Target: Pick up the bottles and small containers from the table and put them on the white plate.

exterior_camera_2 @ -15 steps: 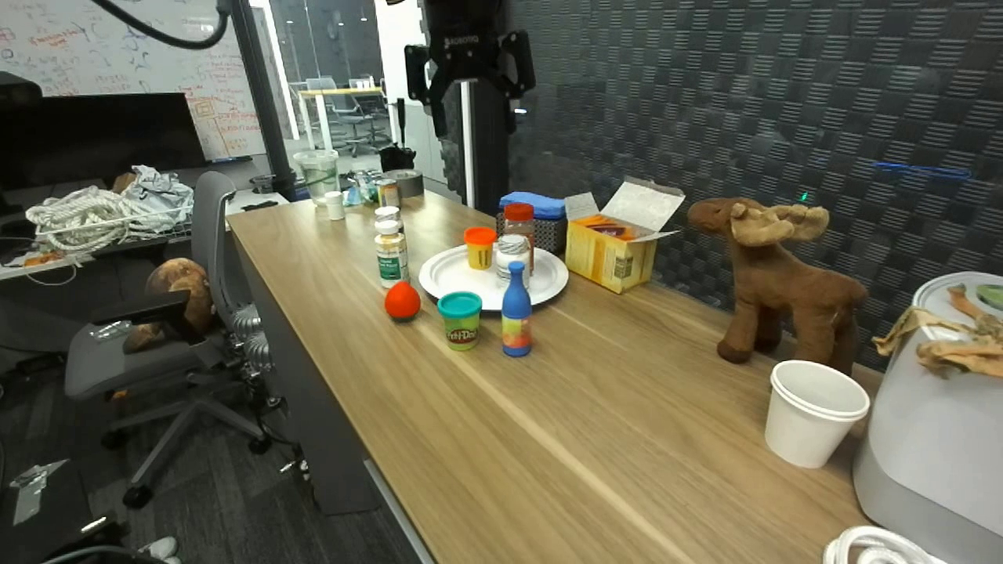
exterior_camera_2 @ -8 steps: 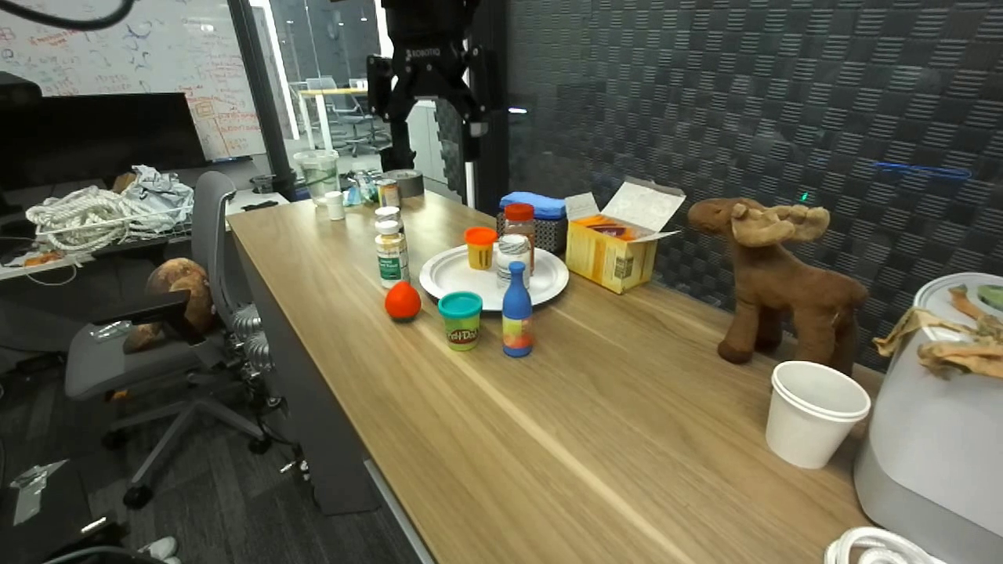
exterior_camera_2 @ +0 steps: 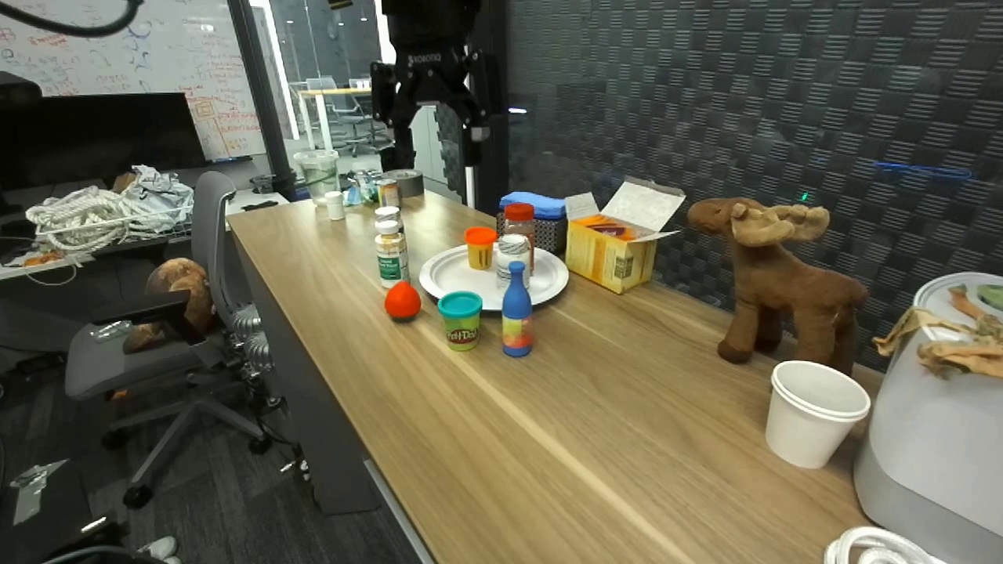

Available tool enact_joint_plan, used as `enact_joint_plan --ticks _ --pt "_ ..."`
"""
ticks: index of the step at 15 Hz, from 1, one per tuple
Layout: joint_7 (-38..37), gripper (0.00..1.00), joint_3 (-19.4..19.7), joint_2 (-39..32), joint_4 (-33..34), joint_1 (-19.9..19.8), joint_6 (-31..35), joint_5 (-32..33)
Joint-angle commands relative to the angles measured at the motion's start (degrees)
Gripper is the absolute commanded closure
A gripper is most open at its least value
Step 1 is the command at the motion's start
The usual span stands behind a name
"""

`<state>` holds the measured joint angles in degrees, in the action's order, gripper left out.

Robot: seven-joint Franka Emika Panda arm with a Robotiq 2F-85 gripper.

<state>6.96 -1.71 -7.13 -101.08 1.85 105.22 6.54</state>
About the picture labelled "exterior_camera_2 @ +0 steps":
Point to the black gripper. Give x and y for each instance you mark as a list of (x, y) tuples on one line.
[(434, 49)]

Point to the spice bottle with orange lid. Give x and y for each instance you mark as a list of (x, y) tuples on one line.
[(517, 220)]

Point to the small white-capped pill bottle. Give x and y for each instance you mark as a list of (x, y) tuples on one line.
[(512, 256)]

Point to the teal-lid play-doh tub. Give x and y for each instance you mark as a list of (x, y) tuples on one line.
[(460, 317)]

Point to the white paper plate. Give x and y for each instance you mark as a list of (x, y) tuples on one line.
[(448, 281)]

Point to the large white pill bottle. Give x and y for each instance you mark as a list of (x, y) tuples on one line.
[(388, 218)]

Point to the white jar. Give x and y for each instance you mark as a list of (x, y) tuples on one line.
[(329, 204)]

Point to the blue sponge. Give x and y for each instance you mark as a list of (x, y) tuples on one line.
[(537, 203)]

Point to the white pill bottle green label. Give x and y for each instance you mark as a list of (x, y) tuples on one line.
[(390, 259)]

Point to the red ball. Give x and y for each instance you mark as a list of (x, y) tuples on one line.
[(404, 303)]

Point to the blue toy bowling pin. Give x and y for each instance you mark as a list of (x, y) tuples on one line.
[(514, 316)]

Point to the open yellow cardboard box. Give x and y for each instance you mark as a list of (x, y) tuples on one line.
[(616, 256)]

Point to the brown plush toy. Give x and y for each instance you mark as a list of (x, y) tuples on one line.
[(188, 285)]

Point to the black monitor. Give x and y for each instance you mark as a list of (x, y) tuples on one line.
[(95, 141)]

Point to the grey office chair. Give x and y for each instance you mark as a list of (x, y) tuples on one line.
[(136, 361)]

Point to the brown moose plush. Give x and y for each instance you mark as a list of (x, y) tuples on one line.
[(786, 285)]

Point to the white paper cup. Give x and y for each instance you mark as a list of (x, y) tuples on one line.
[(811, 411)]

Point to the paper scrap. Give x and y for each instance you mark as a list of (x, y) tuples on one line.
[(37, 490)]

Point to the white grey appliance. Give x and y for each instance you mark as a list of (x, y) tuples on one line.
[(929, 459)]

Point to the black vertical post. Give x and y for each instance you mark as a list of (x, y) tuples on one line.
[(256, 84)]

